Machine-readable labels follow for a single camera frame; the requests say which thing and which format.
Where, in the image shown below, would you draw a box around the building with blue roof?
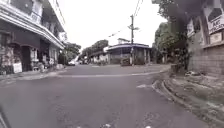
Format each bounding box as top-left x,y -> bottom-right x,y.
106,42 -> 153,66

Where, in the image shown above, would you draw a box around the vehicle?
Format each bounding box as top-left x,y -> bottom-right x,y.
120,56 -> 132,67

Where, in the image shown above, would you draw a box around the row of trees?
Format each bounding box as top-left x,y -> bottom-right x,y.
78,39 -> 110,63

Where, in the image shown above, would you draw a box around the utility pole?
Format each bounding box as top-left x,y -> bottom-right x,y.
127,14 -> 140,66

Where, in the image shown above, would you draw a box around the grey asphalt road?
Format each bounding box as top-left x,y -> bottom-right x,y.
0,63 -> 214,128

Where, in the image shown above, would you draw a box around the large tree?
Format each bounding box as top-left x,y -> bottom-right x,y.
151,0 -> 205,71

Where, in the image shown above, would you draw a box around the concrete pavement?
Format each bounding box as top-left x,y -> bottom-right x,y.
0,68 -> 68,83

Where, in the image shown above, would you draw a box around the concrete kerb and verge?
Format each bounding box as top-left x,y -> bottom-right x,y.
151,68 -> 224,128

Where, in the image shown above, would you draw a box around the white building with balcony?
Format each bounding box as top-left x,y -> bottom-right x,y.
0,0 -> 68,76

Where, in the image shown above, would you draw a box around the grey block building with signs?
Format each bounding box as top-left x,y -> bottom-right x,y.
185,0 -> 224,78

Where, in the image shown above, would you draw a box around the overhead wires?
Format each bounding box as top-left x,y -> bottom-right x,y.
106,0 -> 145,39

